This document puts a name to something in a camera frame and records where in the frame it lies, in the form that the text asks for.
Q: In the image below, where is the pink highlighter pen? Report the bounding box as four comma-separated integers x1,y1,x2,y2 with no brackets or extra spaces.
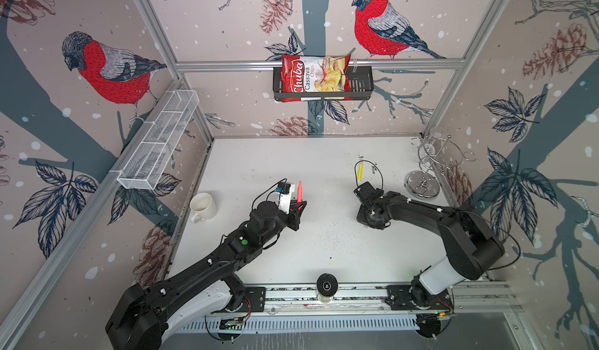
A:
296,181,303,203

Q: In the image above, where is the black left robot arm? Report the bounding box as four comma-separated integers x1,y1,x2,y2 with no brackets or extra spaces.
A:
105,201,307,349

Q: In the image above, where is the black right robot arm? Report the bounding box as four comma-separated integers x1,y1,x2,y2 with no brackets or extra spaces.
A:
354,182,505,309

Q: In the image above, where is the chrome spiral glass holder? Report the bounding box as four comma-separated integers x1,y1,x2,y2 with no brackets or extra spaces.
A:
404,127,477,200

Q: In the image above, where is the white ceramic mug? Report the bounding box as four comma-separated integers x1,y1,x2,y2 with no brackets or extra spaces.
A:
190,192,218,223

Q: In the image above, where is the red cassava chips bag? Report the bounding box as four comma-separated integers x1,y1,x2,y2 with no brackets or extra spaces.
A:
280,55,351,103

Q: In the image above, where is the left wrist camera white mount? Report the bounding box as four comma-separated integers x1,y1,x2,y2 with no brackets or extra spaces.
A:
275,181,296,214

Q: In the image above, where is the black round knob on rail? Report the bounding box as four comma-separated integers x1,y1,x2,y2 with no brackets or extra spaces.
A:
316,273,338,304

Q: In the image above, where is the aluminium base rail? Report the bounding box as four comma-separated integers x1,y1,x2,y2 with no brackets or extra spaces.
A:
246,281,524,316

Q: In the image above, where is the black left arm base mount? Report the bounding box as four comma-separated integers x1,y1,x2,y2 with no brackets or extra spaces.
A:
221,287,266,314

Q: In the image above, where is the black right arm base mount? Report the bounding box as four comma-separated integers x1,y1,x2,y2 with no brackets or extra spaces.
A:
384,283,454,311

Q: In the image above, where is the black wire wall basket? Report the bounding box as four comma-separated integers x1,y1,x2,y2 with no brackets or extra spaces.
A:
273,67,374,103

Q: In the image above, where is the white wire mesh shelf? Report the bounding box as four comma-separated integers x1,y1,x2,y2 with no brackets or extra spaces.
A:
117,89,199,190

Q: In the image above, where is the aluminium frame crossbar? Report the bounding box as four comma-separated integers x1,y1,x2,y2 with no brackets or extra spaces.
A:
175,58,466,74

